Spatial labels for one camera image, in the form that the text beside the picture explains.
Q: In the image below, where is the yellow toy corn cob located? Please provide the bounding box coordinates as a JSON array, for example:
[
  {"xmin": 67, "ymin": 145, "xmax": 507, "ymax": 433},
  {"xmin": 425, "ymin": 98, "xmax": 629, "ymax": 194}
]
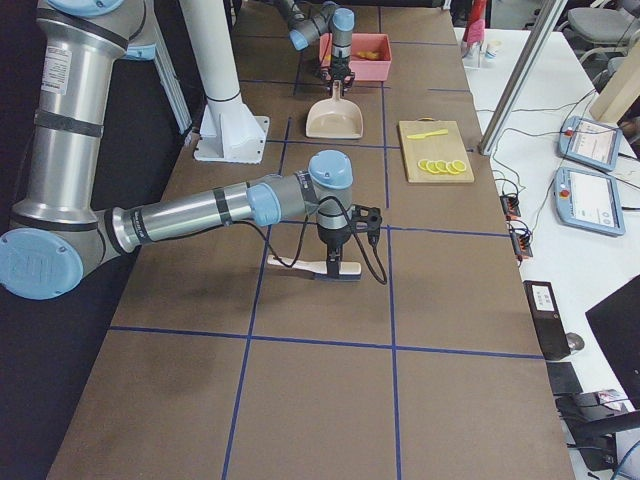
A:
[{"xmin": 356, "ymin": 51, "xmax": 382, "ymax": 61}]

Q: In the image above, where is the pink plastic bin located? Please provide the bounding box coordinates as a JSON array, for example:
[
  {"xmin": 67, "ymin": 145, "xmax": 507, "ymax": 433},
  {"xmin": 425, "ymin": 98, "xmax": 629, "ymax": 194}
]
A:
[{"xmin": 350, "ymin": 33, "xmax": 392, "ymax": 82}]

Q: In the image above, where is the far teach pendant tablet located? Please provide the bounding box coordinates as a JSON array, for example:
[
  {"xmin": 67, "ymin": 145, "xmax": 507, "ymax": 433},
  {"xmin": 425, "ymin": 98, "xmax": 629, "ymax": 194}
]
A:
[{"xmin": 558, "ymin": 116, "xmax": 623, "ymax": 172}]

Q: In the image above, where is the white hand brush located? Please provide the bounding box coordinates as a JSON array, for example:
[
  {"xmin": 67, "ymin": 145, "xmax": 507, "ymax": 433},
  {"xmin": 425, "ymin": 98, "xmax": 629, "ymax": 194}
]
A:
[{"xmin": 267, "ymin": 255, "xmax": 362, "ymax": 281}]

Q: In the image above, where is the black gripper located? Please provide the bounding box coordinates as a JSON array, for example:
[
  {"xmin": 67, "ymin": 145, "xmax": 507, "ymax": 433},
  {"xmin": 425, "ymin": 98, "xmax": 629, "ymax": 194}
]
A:
[
  {"xmin": 320, "ymin": 57, "xmax": 355, "ymax": 83},
  {"xmin": 316, "ymin": 202, "xmax": 382, "ymax": 279}
]

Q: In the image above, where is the black laptop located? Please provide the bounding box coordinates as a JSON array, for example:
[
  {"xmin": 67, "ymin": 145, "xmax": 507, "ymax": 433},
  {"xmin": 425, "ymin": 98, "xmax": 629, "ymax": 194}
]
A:
[{"xmin": 586, "ymin": 285, "xmax": 639, "ymax": 406}]

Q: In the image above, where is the near teach pendant tablet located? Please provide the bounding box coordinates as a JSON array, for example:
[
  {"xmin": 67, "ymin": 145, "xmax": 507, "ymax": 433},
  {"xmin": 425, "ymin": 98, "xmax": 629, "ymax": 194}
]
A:
[{"xmin": 553, "ymin": 167, "xmax": 626, "ymax": 237}]

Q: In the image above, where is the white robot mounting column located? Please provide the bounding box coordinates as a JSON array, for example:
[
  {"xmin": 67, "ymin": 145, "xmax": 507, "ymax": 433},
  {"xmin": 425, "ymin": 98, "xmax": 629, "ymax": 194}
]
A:
[{"xmin": 180, "ymin": 0, "xmax": 270, "ymax": 164}]

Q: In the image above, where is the black box device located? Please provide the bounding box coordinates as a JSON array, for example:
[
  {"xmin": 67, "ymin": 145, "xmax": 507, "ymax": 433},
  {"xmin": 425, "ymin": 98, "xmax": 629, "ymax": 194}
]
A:
[{"xmin": 523, "ymin": 280, "xmax": 570, "ymax": 361}]

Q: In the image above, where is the paper cup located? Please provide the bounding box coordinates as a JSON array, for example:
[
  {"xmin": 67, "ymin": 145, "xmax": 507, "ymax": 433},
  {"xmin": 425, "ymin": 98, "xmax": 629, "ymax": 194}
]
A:
[{"xmin": 484, "ymin": 39, "xmax": 502, "ymax": 61}]

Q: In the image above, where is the aluminium frame post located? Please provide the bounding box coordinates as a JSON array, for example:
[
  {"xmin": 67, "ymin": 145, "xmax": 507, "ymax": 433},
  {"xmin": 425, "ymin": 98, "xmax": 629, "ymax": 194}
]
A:
[{"xmin": 478, "ymin": 0, "xmax": 567, "ymax": 156}]

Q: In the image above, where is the orange connector module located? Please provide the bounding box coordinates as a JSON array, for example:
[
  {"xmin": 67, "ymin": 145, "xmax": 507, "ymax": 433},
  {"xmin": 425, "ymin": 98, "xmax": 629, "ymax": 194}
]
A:
[
  {"xmin": 509, "ymin": 228, "xmax": 533, "ymax": 261},
  {"xmin": 500, "ymin": 193, "xmax": 521, "ymax": 220}
]

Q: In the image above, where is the teach pendant tablet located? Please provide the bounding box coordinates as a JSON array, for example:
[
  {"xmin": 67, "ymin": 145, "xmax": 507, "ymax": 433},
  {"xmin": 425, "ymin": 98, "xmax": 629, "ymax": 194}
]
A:
[
  {"xmin": 553, "ymin": 167, "xmax": 626, "ymax": 237},
  {"xmin": 558, "ymin": 116, "xmax": 623, "ymax": 172}
]

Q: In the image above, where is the beige plastic dustpan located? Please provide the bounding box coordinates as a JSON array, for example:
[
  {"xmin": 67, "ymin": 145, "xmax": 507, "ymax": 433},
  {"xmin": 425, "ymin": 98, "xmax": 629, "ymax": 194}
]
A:
[{"xmin": 305, "ymin": 80, "xmax": 364, "ymax": 140}]

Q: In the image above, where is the yellow plastic knife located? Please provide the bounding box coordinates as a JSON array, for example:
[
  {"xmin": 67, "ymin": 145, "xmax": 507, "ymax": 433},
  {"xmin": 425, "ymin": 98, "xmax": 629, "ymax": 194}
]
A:
[{"xmin": 406, "ymin": 129, "xmax": 449, "ymax": 140}]

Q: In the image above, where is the wooden cutting board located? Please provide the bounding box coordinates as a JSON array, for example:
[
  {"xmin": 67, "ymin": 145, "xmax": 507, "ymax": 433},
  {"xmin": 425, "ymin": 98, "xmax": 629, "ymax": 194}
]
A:
[{"xmin": 398, "ymin": 120, "xmax": 475, "ymax": 184}]

